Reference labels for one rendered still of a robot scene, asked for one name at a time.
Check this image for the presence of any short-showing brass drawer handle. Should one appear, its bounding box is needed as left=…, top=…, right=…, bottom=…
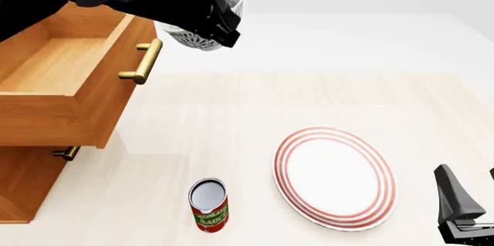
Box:
left=52, top=145, right=82, bottom=163

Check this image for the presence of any wooden cabinet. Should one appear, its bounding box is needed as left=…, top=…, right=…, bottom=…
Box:
left=0, top=144, right=83, bottom=225

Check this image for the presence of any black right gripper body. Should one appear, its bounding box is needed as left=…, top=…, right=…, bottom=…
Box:
left=437, top=217, right=494, bottom=246

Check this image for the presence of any tomato sauce tin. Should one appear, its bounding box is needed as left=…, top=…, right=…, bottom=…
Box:
left=188, top=177, right=230, bottom=234

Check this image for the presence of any open wooden drawer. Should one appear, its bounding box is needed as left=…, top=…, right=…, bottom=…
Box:
left=0, top=0, right=159, bottom=150

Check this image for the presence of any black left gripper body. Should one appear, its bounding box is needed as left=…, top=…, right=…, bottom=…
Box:
left=195, top=0, right=242, bottom=49

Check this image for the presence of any black white patterned bowl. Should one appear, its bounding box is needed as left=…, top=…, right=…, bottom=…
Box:
left=154, top=0, right=245, bottom=52

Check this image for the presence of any long brass drawer handle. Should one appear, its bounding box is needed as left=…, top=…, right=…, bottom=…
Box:
left=117, top=38, right=164, bottom=86

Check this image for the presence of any white plate with red rings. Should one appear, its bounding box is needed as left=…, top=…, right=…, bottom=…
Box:
left=271, top=126, right=399, bottom=232

